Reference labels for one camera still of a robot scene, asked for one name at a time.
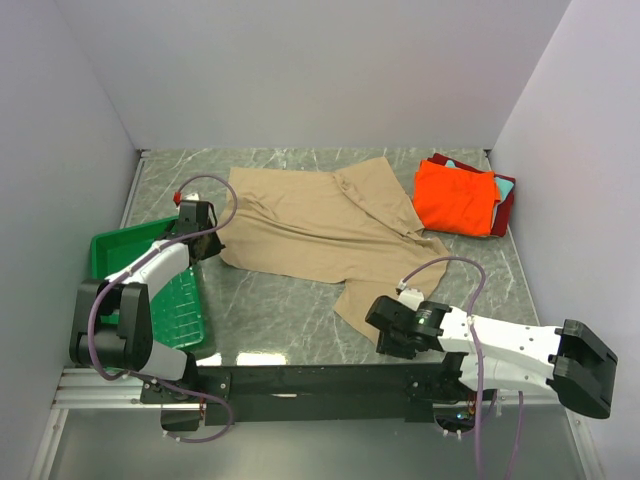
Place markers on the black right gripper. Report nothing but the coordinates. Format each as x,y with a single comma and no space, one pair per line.
385,345

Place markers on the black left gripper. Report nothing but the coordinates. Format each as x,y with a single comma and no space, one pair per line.
214,249

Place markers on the beige t shirt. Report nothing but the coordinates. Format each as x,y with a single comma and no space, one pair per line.
355,226

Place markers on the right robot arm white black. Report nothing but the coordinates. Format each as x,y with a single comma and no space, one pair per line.
570,362

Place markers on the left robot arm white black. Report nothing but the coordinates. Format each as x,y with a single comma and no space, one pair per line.
112,323

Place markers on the green plastic tray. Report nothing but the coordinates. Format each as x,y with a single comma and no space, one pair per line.
175,311

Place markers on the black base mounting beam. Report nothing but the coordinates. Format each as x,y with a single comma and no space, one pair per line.
412,392

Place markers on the orange folded t shirt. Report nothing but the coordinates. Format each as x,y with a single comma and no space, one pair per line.
453,200

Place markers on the dark red folded t shirt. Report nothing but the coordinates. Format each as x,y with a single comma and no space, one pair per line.
502,210

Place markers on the teal folded t shirt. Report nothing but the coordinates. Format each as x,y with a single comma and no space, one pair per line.
505,186

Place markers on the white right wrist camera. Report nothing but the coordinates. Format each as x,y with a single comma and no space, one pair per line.
409,297

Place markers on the aluminium frame rail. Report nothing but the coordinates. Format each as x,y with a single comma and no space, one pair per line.
84,389

